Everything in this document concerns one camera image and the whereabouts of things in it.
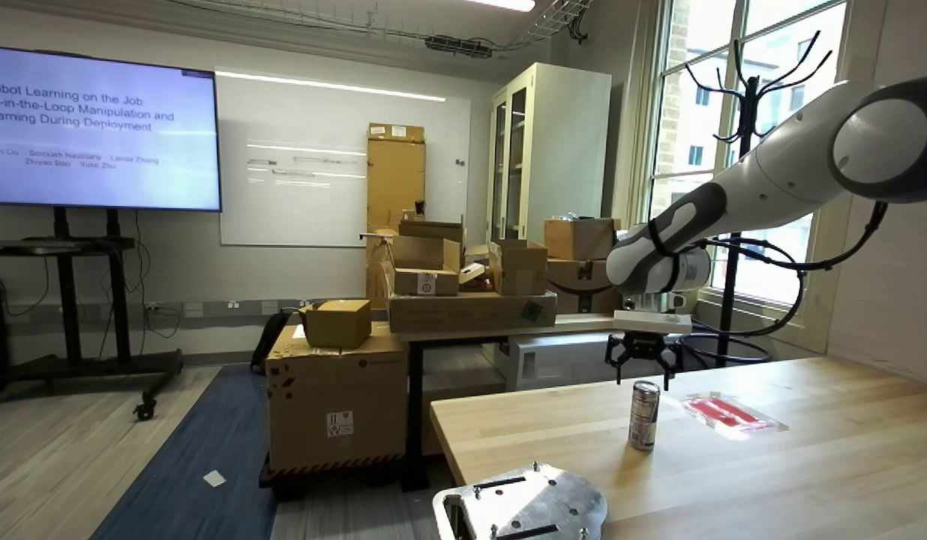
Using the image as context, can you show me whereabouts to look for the red bull can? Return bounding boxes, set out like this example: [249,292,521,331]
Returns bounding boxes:
[629,381,660,453]

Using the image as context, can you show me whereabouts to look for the large cardboard box on floor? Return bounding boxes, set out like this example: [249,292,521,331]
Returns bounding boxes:
[263,321,408,478]

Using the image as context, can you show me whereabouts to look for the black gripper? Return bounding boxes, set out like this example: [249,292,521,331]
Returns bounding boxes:
[605,331,682,383]

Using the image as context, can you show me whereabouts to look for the black tv stand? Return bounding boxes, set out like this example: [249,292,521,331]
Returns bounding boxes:
[0,204,186,424]

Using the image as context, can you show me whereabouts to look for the flat long cardboard box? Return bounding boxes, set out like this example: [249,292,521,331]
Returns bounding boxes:
[391,294,558,332]

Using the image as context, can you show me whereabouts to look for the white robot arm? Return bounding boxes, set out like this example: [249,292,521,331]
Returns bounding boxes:
[605,75,927,297]

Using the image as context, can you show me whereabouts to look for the whiteboard on wall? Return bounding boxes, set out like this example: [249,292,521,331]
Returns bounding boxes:
[215,72,470,245]

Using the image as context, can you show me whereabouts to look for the red card in plastic sleeve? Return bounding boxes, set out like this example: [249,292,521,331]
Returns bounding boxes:
[685,392,786,441]

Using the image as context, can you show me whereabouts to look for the small cardboard box on top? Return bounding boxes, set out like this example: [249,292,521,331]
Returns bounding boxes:
[300,301,373,347]

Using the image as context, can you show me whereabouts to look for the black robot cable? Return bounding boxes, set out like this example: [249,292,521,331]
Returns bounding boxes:
[670,199,892,343]

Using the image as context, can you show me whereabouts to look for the amazon cardboard box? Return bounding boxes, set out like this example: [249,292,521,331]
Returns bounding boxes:
[543,217,617,315]

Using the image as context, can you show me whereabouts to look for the large wall display screen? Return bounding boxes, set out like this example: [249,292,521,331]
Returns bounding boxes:
[0,49,221,213]

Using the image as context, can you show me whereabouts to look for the black coat rack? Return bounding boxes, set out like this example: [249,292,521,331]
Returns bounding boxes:
[697,37,837,366]

